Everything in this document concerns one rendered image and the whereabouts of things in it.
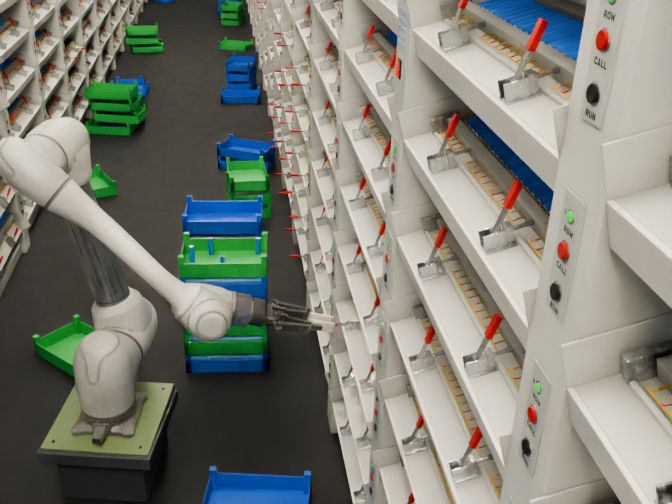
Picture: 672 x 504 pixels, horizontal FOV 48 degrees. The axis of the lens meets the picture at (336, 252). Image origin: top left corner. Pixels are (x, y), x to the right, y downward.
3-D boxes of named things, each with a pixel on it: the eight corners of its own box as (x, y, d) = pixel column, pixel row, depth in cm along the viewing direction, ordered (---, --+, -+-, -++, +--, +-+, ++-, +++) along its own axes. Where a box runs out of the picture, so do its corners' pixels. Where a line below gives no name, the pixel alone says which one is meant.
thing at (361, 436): (371, 511, 185) (358, 472, 179) (337, 365, 238) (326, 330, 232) (451, 488, 185) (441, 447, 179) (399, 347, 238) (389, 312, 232)
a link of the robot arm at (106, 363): (70, 416, 214) (57, 355, 203) (94, 375, 229) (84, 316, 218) (126, 422, 213) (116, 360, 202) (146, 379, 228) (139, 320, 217)
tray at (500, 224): (534, 365, 81) (517, 255, 74) (408, 162, 134) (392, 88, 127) (717, 311, 81) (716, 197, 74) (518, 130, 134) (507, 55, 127)
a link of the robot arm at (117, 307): (100, 375, 229) (124, 332, 248) (150, 371, 227) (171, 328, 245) (1, 139, 192) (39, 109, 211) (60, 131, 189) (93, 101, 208)
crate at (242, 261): (179, 278, 259) (177, 257, 255) (185, 251, 277) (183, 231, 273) (267, 277, 261) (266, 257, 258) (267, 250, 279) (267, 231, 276)
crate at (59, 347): (34, 354, 285) (31, 336, 282) (79, 331, 300) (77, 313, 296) (85, 384, 270) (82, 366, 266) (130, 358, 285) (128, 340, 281)
